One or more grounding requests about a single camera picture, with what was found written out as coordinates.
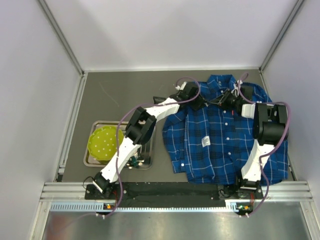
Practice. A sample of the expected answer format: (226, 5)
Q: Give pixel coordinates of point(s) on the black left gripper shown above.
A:
(198, 103)

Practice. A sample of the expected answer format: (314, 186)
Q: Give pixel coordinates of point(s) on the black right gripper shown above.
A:
(222, 99)

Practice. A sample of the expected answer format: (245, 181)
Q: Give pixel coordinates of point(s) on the blue plaid shirt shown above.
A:
(211, 145)

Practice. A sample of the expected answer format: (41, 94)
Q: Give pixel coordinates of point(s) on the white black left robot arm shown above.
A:
(117, 146)

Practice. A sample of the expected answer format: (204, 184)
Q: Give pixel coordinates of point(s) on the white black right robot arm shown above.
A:
(270, 128)

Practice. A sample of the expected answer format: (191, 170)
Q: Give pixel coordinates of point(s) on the green dotted plate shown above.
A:
(102, 144)

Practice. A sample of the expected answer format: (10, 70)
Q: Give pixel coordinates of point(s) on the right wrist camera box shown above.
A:
(236, 88)

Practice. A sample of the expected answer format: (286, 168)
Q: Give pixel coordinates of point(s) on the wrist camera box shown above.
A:
(236, 88)
(182, 86)

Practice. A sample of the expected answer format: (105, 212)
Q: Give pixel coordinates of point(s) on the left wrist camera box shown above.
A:
(182, 86)

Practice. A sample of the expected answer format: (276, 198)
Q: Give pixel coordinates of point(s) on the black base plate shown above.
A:
(133, 190)

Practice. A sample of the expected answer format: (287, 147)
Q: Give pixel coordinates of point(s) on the white slotted cable duct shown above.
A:
(101, 207)

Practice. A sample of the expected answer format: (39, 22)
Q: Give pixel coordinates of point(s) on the aluminium front frame rail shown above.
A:
(287, 191)

